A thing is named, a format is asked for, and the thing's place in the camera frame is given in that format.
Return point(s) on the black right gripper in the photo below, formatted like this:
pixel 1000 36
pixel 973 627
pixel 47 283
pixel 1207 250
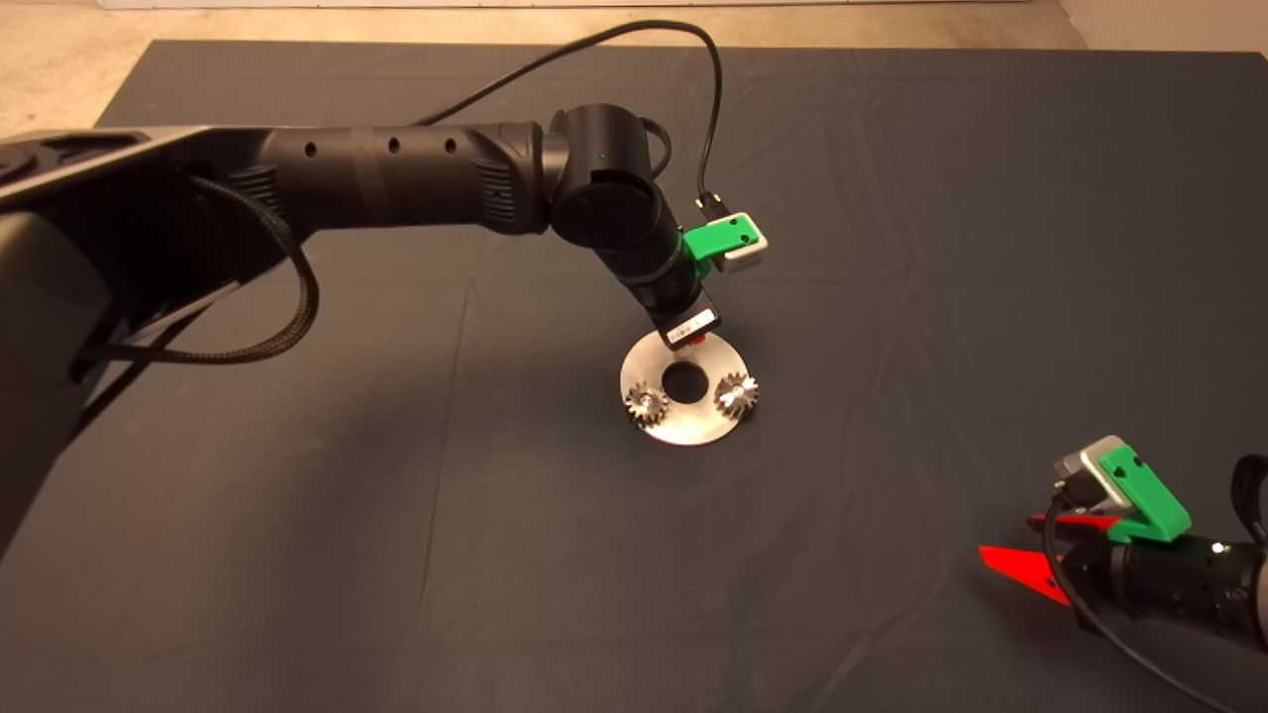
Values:
pixel 1154 579

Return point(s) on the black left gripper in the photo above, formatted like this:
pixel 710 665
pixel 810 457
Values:
pixel 664 287

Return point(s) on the small steel planetary gear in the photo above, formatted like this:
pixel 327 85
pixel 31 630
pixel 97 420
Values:
pixel 736 393
pixel 646 403

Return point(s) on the round metal carrier plate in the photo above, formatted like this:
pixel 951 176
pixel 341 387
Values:
pixel 684 426

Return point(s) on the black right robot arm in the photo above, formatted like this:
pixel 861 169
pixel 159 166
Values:
pixel 1265 604

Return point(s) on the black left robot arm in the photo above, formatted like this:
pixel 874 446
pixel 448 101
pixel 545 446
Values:
pixel 396 178

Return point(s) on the braided black harness loop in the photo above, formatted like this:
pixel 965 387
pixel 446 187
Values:
pixel 309 297

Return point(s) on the dark grey table cloth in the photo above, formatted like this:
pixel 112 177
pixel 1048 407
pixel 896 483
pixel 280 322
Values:
pixel 297 594

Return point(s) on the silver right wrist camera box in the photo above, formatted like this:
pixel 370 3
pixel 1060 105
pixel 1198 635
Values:
pixel 1082 462

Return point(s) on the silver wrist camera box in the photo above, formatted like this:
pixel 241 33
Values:
pixel 1082 462
pixel 751 255

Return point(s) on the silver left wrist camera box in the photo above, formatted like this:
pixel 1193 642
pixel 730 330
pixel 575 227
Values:
pixel 751 255

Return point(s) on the green left camera mount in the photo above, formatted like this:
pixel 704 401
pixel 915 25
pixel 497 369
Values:
pixel 715 240

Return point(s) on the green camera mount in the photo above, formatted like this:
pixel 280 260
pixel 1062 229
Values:
pixel 1146 493
pixel 715 240

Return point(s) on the green right camera mount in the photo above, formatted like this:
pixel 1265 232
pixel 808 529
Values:
pixel 1146 493

